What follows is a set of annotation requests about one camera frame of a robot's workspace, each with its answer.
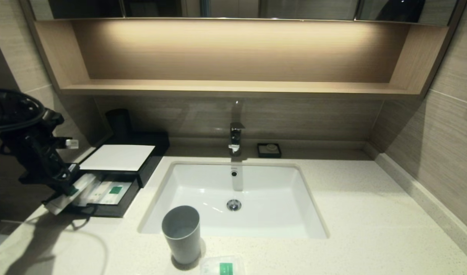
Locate toothbrush packet with green label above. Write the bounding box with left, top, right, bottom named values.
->
left=44, top=174, right=100, bottom=215

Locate grey plastic cup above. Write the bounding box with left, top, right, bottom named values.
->
left=161, top=205, right=201, bottom=265

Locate white board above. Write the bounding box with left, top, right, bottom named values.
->
left=80, top=145, right=156, bottom=171

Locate black amenity box housing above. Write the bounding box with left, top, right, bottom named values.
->
left=79, top=132, right=171, bottom=188

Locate comb packet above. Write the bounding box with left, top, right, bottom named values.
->
left=89, top=182, right=114, bottom=203

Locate vanity kit packet green label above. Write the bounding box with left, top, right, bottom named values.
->
left=102, top=182, right=133, bottom=204

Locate black cylindrical cup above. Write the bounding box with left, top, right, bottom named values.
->
left=105, top=109, right=134, bottom=140

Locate chrome faucet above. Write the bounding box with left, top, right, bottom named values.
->
left=229, top=123, right=246, bottom=157

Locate packet with green square label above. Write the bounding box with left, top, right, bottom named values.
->
left=200, top=255, right=246, bottom=275

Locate black soap dish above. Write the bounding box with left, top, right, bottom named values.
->
left=257, top=144, right=282, bottom=159

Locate white sink basin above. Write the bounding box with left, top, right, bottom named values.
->
left=138, top=162, right=329, bottom=240

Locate mirror cabinet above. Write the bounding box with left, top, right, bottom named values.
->
left=30, top=0, right=457, bottom=26

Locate wooden wall shelf niche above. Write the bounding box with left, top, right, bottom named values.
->
left=21, top=18, right=465, bottom=100

